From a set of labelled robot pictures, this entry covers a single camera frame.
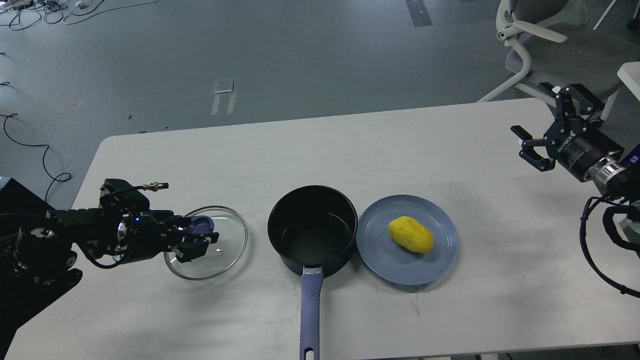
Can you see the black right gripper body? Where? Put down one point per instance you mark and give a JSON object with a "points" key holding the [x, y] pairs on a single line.
{"points": [[579, 145]]}

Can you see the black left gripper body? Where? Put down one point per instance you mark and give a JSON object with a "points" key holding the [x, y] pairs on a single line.
{"points": [[145, 239]]}

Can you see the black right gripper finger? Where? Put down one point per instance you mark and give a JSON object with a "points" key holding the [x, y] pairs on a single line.
{"points": [[575, 100], [528, 153]]}

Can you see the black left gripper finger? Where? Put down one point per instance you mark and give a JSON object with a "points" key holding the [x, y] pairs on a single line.
{"points": [[193, 226], [187, 251]]}

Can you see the glass lid blue knob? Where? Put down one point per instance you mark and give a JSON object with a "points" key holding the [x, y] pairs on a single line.
{"points": [[220, 256]]}

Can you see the yellow potato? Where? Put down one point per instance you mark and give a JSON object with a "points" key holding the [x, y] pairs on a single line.
{"points": [[411, 235]]}

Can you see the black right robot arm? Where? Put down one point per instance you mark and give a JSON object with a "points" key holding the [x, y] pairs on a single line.
{"points": [[618, 183]]}

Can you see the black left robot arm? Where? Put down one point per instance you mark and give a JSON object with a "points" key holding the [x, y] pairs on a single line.
{"points": [[37, 256]]}

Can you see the white table corner right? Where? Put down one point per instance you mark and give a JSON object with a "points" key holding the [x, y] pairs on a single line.
{"points": [[629, 73]]}

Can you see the white grey office chair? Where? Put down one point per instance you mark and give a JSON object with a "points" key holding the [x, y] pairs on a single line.
{"points": [[559, 53]]}

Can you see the black box at left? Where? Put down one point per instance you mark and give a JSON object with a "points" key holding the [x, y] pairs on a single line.
{"points": [[18, 199]]}

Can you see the grey tape on floor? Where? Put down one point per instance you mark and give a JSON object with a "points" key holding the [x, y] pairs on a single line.
{"points": [[224, 97]]}

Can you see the blue plate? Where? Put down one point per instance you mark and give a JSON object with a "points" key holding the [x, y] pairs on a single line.
{"points": [[389, 260]]}

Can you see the blue saucepan with handle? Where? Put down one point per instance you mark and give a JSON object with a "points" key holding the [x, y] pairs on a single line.
{"points": [[313, 229]]}

